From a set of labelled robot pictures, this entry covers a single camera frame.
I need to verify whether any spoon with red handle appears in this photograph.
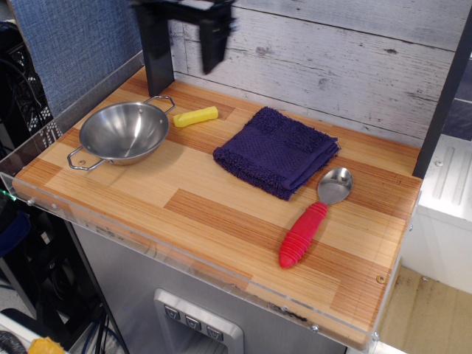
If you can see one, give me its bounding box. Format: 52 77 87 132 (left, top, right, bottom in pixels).
278 167 353 268

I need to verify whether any dark upright post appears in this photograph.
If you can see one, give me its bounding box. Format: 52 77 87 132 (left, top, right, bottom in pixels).
412 10 471 178
133 1 175 96

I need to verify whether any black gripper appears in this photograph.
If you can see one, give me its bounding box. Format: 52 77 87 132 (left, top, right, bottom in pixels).
131 1 236 74

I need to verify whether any dark left upright post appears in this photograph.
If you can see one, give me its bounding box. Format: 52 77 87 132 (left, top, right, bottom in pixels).
133 1 175 96

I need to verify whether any dark right upright post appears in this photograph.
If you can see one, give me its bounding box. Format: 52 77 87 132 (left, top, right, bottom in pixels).
412 10 471 178

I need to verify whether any black plastic crate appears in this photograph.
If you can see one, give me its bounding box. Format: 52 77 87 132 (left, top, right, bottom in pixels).
1 21 52 158

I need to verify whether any steel pot with two handles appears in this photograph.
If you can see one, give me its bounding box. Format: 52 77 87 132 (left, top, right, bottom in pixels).
67 96 176 171

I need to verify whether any yellow black object bottom left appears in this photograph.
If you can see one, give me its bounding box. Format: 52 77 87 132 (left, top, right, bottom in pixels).
1 330 66 354

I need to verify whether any yellow plastic corn piece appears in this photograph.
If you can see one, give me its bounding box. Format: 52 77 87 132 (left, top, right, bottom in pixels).
173 106 218 128

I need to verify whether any folded purple cloth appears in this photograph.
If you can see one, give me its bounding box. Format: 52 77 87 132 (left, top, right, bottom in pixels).
213 107 340 201

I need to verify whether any clear acrylic edge guard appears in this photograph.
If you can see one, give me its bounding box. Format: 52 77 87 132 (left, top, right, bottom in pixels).
0 51 403 351

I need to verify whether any grey dispenser button panel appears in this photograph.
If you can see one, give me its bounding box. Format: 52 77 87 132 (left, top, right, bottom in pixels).
153 288 245 353

